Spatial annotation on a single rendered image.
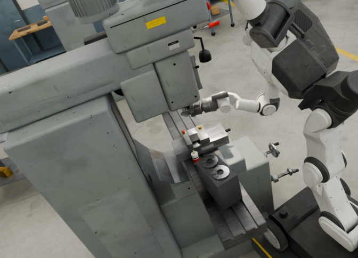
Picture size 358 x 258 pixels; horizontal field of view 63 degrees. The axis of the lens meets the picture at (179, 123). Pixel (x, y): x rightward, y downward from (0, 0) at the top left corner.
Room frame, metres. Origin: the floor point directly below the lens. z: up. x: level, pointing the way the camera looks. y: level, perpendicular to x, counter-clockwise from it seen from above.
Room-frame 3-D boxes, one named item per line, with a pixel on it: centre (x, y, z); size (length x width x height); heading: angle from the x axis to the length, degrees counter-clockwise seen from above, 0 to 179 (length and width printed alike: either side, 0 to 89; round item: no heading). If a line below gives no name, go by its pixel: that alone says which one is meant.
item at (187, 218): (1.44, -0.09, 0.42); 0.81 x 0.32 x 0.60; 96
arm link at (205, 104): (1.42, -0.15, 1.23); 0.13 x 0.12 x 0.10; 168
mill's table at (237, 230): (1.39, -0.07, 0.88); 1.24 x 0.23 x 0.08; 6
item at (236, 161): (1.44, -0.06, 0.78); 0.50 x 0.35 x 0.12; 96
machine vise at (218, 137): (1.45, -0.09, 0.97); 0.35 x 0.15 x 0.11; 93
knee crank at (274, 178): (1.35, -0.60, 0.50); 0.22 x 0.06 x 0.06; 96
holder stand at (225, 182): (1.04, -0.10, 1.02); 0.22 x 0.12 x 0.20; 17
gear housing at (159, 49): (1.43, -0.02, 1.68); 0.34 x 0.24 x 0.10; 96
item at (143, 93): (1.42, 0.13, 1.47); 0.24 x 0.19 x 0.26; 6
